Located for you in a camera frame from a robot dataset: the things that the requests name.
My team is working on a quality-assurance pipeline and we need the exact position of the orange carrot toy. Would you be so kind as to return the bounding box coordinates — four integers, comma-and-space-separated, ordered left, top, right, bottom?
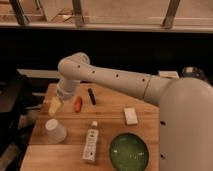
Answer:
74, 96, 82, 113

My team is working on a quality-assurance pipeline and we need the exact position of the white ceramic cup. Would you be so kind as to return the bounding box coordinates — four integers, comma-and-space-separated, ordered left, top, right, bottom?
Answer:
45, 119, 67, 144

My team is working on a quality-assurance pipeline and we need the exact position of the white tube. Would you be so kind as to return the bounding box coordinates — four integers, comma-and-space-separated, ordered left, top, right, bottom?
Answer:
82, 121, 99, 163

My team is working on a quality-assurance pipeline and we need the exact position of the black marker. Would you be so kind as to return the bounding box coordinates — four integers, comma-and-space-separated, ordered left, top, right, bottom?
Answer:
88, 88, 96, 105

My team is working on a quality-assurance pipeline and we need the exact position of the wooden board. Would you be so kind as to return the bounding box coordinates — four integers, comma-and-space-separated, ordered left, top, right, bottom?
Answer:
20, 83, 159, 171

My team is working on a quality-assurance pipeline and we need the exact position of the black chair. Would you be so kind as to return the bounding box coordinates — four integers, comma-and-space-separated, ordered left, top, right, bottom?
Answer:
0, 75, 39, 157

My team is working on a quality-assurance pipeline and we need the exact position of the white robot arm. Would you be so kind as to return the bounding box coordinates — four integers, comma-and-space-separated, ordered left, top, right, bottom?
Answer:
49, 52, 213, 171

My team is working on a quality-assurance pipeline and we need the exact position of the green bowl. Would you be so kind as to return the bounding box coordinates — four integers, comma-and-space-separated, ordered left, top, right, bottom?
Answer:
109, 133, 149, 171

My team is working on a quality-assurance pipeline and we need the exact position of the dark round object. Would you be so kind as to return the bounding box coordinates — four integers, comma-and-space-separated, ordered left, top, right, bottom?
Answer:
182, 66, 206, 80

